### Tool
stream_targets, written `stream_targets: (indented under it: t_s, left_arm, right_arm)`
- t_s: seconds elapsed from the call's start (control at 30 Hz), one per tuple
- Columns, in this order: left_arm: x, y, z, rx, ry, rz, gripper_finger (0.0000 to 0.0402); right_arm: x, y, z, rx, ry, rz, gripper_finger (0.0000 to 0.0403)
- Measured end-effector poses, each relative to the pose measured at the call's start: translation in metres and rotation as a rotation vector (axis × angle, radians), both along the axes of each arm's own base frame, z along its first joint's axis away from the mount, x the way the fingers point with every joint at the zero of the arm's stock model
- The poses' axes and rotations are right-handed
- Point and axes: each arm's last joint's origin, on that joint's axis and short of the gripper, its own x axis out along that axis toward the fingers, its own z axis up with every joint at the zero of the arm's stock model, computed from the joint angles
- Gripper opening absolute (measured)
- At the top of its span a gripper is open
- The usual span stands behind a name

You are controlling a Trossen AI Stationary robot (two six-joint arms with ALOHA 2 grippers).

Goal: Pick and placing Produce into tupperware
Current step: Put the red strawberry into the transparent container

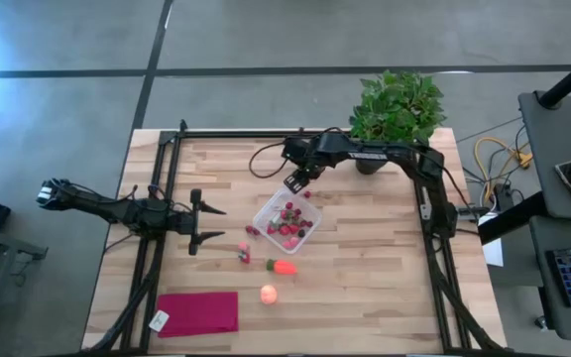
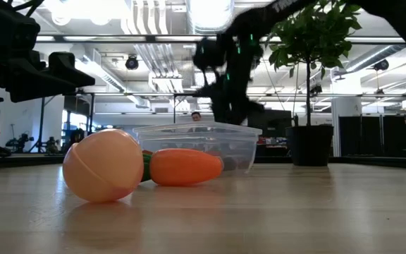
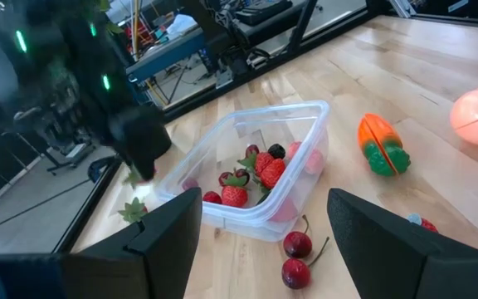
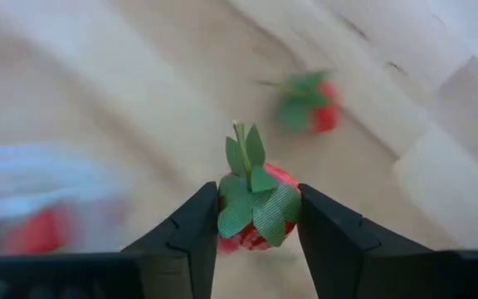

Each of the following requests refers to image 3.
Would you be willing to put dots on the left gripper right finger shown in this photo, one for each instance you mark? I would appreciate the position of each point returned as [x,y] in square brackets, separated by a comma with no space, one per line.
[388,261]

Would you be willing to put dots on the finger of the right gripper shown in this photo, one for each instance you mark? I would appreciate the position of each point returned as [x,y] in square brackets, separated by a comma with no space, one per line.
[145,166]

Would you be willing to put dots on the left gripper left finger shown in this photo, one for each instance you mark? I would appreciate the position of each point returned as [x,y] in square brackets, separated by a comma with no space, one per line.
[160,257]

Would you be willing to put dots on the red toy cherry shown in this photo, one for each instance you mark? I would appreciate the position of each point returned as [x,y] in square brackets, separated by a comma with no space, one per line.
[223,177]
[212,197]
[242,174]
[252,149]
[298,245]
[296,274]

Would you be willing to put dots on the orange green toy carrot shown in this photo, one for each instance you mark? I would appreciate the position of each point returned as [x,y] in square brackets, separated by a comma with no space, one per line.
[382,143]

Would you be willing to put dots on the pale pink toy berry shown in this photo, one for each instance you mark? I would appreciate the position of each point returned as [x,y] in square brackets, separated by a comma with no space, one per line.
[293,150]
[314,162]

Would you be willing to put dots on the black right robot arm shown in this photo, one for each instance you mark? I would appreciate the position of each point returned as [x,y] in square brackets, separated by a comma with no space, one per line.
[77,62]

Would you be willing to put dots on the dark round floor object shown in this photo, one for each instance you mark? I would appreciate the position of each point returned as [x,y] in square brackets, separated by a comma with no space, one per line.
[98,168]

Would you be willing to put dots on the small red blue toy piece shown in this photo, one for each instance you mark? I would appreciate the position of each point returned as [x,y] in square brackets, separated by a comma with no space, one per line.
[429,225]

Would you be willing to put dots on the blue-edged work table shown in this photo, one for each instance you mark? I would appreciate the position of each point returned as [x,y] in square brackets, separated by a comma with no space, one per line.
[168,56]

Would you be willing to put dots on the dark toy blackberry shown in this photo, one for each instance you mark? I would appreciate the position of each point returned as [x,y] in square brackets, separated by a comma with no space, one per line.
[276,150]

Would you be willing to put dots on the clear plastic container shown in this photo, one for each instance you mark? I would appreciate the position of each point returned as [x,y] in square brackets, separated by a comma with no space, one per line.
[289,114]

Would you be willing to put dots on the black rolling desk frame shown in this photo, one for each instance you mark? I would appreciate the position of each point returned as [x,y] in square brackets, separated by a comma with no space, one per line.
[62,143]

